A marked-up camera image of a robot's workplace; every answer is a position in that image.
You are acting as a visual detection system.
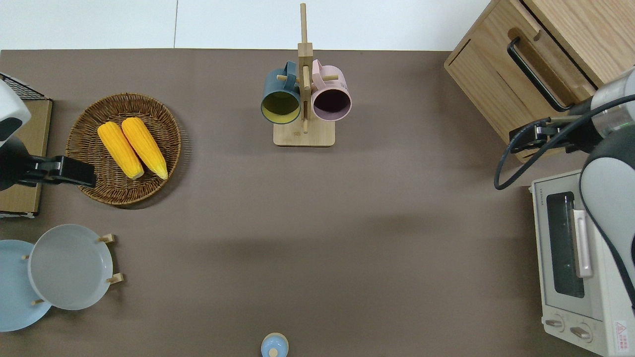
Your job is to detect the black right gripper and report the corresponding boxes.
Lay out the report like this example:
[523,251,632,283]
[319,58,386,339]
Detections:
[509,102,603,153]

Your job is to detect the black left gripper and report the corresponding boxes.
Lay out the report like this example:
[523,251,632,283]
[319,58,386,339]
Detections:
[27,155,97,188]

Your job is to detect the black metal drawer handle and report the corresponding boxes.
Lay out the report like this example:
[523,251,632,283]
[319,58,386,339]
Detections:
[507,37,575,112]

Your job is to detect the light wooden drawer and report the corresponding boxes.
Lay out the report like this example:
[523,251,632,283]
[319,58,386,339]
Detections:
[491,26,599,119]

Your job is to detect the brown wicker basket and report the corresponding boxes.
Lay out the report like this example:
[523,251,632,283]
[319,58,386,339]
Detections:
[65,93,183,206]

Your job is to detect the yellow corn cob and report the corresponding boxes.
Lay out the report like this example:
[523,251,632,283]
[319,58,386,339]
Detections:
[122,117,169,180]
[97,122,145,179]

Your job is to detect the wooden plate rack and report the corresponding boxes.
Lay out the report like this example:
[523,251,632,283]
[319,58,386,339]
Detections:
[21,233,124,306]

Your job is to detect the grey plate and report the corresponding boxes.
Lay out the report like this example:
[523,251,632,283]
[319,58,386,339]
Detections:
[28,224,114,311]

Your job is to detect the light wooden cabinet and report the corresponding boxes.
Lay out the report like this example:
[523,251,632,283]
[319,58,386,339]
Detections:
[444,0,635,164]

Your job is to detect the light blue plate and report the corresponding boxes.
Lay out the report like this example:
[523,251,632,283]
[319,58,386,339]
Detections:
[0,239,53,332]

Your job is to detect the cream toaster oven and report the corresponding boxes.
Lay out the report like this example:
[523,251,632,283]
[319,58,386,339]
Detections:
[528,169,635,357]

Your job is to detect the brown table mat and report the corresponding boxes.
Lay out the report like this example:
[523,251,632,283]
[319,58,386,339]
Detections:
[0,49,635,357]

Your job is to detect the pink mug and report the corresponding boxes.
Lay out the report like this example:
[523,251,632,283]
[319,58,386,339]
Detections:
[311,59,352,122]

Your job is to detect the dark blue mug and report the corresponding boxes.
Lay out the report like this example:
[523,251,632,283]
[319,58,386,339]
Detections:
[261,60,302,125]

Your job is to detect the wooden mug tree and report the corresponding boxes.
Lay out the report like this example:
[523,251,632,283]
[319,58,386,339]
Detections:
[273,2,336,147]

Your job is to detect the small blue bell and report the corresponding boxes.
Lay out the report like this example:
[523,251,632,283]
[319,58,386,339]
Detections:
[261,333,289,357]

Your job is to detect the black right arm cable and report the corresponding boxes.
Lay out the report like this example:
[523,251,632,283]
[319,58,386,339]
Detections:
[494,94,635,191]

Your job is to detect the wire rack with wooden shelves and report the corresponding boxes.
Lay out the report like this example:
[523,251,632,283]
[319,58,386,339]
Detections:
[0,73,53,219]

